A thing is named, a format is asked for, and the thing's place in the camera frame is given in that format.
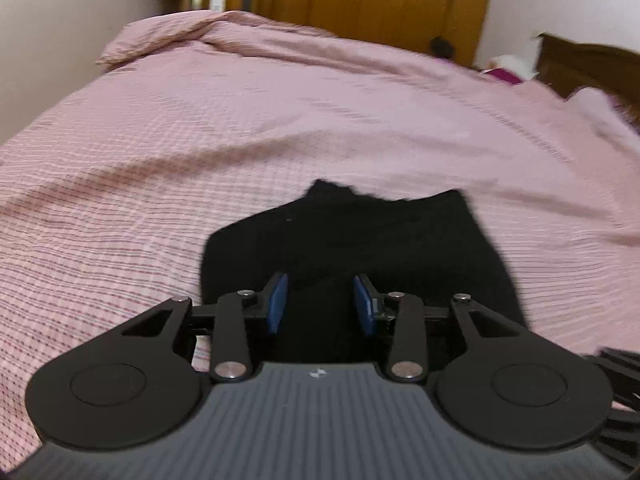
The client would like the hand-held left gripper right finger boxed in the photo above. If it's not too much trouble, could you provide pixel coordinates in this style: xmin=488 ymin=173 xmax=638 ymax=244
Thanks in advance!
xmin=352 ymin=273 xmax=526 ymax=384

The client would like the small black bag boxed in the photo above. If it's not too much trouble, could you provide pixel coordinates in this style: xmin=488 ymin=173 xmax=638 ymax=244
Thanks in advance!
xmin=430 ymin=36 xmax=456 ymax=60

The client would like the pink pillow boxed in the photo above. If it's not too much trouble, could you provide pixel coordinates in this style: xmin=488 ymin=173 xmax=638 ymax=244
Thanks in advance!
xmin=569 ymin=87 xmax=640 ymax=137

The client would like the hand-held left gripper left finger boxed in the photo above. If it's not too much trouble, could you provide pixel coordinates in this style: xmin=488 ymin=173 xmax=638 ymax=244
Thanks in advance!
xmin=121 ymin=272 xmax=290 ymax=384

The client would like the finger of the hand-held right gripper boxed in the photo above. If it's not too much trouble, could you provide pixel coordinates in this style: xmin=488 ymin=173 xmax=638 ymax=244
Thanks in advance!
xmin=582 ymin=346 xmax=640 ymax=467

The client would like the white and magenta plush toy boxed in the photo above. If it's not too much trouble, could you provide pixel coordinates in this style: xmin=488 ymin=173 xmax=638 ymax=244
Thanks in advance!
xmin=481 ymin=53 xmax=539 ymax=84

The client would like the pink checked bedspread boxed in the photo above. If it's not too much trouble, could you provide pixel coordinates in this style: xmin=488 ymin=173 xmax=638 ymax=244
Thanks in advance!
xmin=0 ymin=10 xmax=640 ymax=471

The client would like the wooden wardrobe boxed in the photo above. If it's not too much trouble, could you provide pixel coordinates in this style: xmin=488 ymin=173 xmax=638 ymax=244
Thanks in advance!
xmin=260 ymin=0 xmax=497 ymax=69

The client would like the black garment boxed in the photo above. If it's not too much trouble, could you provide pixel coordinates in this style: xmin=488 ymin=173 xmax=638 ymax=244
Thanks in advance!
xmin=199 ymin=178 xmax=529 ymax=364

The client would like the dark wooden headboard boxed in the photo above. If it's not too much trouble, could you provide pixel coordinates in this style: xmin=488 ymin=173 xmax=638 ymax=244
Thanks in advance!
xmin=535 ymin=32 xmax=640 ymax=127

